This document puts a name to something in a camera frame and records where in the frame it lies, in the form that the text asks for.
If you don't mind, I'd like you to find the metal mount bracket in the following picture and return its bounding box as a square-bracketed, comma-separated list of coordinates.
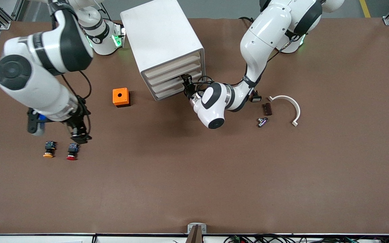
[185, 223, 207, 243]

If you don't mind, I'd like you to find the white curved bracket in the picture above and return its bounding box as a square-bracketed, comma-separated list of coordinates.
[268, 95, 301, 127]

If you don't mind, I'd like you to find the orange box with hole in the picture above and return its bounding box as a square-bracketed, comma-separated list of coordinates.
[112, 88, 131, 108]

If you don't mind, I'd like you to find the bundle of black cables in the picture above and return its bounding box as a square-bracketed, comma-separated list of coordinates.
[223, 234, 389, 243]

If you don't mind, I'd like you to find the yellow push button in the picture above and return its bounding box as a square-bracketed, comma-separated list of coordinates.
[43, 141, 57, 158]

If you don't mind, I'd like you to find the white cabinet drawer with handle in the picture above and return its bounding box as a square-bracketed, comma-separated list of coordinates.
[151, 69, 203, 93]

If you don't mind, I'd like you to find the red push button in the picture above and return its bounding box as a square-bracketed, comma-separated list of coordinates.
[67, 143, 80, 161]

